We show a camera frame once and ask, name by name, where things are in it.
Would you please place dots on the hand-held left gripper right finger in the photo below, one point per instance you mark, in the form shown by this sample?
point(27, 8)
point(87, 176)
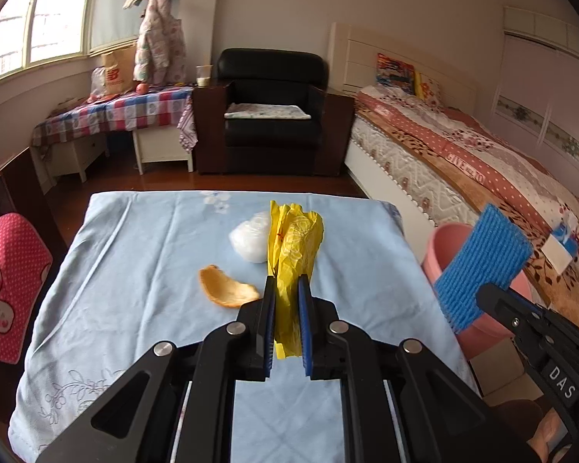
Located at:
point(303, 328)

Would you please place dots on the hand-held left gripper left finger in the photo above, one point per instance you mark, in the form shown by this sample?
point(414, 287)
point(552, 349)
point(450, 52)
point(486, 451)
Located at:
point(270, 328)

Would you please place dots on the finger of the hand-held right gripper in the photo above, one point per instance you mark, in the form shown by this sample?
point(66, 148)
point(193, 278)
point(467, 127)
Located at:
point(502, 304)

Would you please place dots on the blue foam net sleeve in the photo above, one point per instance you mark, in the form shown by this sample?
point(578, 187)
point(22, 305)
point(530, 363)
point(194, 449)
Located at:
point(482, 260)

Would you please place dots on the pink plastic basin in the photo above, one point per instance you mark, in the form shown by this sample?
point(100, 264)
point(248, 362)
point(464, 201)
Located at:
point(444, 246)

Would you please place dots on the yellow plastic bag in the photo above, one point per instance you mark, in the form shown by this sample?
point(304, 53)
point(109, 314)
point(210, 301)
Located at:
point(294, 241)

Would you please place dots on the person's right hand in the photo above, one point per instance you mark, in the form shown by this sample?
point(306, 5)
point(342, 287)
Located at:
point(550, 436)

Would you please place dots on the orange peel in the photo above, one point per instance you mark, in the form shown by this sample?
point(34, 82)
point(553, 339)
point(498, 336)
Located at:
point(222, 289)

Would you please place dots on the blue white tissue pack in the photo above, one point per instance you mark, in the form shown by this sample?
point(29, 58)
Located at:
point(559, 248)

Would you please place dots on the clear plastic bag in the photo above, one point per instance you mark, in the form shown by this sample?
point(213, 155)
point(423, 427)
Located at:
point(248, 243)

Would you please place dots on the pink patchwork quilt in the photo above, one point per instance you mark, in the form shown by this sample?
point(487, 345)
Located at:
point(511, 164)

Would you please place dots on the light blue tablecloth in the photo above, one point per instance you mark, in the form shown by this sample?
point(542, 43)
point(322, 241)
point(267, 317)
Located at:
point(125, 299)

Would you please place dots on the brown leaf-print sheet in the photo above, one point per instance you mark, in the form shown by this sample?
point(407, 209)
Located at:
point(432, 153)

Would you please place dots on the white quilted mattress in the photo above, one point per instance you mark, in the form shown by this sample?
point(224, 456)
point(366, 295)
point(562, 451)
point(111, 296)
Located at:
point(405, 164)

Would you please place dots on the dark wooden cabinet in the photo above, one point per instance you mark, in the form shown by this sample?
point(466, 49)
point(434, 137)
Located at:
point(207, 130)
point(337, 130)

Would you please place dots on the white desk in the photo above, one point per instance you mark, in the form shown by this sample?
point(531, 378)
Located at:
point(161, 144)

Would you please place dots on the floral seat pad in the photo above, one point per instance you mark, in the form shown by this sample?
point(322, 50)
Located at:
point(265, 112)

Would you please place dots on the white sliding-door wardrobe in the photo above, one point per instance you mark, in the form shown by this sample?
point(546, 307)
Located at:
point(526, 82)

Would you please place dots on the yellow flower pillow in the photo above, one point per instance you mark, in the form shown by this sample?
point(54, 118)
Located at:
point(427, 88)

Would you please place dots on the colourful printed pillow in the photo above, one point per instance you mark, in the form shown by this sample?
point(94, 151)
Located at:
point(395, 72)

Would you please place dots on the drink cup with straw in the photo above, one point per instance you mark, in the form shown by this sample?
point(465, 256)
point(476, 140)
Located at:
point(203, 79)

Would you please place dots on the checkered tablecloth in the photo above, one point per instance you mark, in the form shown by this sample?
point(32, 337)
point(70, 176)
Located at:
point(140, 106)

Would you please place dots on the black leather armchair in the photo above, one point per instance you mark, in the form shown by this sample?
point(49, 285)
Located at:
point(270, 65)

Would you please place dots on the red polka-dot cushion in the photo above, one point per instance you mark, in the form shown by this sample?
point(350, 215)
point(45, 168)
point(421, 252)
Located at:
point(14, 251)

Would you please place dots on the orange fruit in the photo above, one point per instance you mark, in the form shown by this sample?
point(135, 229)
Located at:
point(141, 89)

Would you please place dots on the bed with patterned bedding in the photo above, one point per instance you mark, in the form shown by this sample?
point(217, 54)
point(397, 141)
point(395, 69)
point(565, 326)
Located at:
point(357, 53)

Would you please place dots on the dark wooden furniture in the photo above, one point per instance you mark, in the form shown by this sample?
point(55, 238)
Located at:
point(19, 183)

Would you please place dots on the brown paper shopping bag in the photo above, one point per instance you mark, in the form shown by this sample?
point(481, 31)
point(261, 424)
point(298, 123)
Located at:
point(118, 72)

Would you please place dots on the clear bag on desk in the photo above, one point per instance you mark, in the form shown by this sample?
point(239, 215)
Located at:
point(98, 84)

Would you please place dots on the hanging floral padded jacket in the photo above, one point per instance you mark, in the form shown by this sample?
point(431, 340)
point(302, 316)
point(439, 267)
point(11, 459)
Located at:
point(159, 33)

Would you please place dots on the grey roller blind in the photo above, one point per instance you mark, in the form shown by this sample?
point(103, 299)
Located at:
point(116, 19)

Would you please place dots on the window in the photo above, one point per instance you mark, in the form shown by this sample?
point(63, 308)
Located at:
point(53, 9)

